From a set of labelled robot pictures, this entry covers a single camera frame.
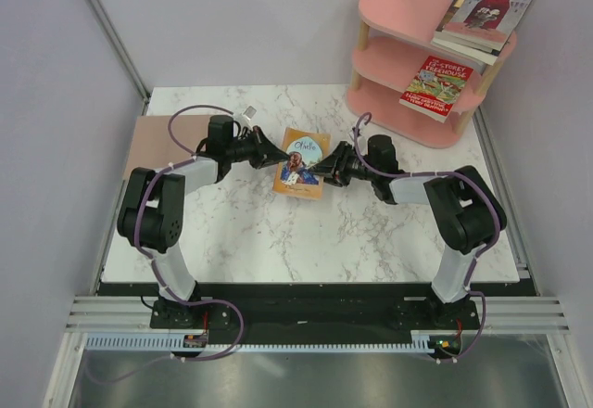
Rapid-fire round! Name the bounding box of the white slotted cable duct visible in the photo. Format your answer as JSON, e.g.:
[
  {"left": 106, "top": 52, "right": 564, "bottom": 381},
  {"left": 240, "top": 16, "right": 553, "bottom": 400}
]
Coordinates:
[{"left": 84, "top": 332, "right": 460, "bottom": 353}]

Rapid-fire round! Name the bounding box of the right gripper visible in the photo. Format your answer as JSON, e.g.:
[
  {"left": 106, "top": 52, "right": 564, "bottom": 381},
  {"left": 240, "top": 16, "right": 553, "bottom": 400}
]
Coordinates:
[{"left": 307, "top": 141, "right": 377, "bottom": 188}]

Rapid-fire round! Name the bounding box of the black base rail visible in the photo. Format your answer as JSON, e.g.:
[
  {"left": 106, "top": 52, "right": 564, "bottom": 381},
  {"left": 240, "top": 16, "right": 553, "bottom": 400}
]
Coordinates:
[{"left": 98, "top": 283, "right": 480, "bottom": 333}]

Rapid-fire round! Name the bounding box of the brown cardboard file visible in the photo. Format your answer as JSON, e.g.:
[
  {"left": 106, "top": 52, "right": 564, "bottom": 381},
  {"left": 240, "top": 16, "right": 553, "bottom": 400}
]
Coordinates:
[{"left": 123, "top": 115, "right": 209, "bottom": 180}]

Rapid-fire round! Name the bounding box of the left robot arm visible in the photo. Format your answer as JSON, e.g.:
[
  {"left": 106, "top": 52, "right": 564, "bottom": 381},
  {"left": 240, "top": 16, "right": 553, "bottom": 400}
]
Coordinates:
[{"left": 117, "top": 115, "right": 288, "bottom": 327}]

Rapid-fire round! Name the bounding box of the tan Othello book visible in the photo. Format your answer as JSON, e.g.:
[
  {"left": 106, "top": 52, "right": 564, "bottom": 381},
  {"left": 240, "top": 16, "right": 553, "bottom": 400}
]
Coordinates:
[{"left": 272, "top": 127, "right": 331, "bottom": 200}]

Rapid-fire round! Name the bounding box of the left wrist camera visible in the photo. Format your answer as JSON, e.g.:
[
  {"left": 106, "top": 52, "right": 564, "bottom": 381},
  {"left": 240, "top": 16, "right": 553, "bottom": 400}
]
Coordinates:
[{"left": 235, "top": 106, "right": 257, "bottom": 126}]

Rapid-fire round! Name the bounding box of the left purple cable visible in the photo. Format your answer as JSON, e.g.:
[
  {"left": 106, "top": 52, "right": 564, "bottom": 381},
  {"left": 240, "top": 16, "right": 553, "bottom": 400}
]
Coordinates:
[{"left": 82, "top": 104, "right": 246, "bottom": 385}]

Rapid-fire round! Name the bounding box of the pink Shakespeare story book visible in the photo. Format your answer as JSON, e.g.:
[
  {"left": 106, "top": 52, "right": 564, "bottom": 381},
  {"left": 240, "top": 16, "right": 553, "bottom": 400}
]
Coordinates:
[{"left": 443, "top": 0, "right": 532, "bottom": 50}]

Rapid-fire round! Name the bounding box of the pink three-tier shelf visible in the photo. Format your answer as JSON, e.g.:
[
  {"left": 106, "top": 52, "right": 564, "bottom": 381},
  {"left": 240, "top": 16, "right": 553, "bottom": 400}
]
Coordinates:
[{"left": 347, "top": 0, "right": 517, "bottom": 148}]

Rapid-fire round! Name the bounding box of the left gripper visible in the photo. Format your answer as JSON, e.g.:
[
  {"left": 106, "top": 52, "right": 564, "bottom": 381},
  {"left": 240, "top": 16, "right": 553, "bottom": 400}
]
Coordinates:
[{"left": 227, "top": 126, "right": 291, "bottom": 170}]

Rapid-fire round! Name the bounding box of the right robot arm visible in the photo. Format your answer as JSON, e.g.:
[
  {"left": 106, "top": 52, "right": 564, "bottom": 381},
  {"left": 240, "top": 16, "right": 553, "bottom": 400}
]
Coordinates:
[{"left": 309, "top": 134, "right": 507, "bottom": 328}]

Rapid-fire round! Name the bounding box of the brown Edward Tulane book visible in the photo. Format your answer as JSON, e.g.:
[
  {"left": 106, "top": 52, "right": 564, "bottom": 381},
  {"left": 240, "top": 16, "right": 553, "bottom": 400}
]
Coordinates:
[{"left": 433, "top": 0, "right": 504, "bottom": 54}]

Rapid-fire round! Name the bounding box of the red Treehouse book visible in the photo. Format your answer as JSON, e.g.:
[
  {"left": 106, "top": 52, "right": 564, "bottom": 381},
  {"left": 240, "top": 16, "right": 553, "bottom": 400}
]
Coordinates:
[{"left": 399, "top": 56, "right": 473, "bottom": 122}]

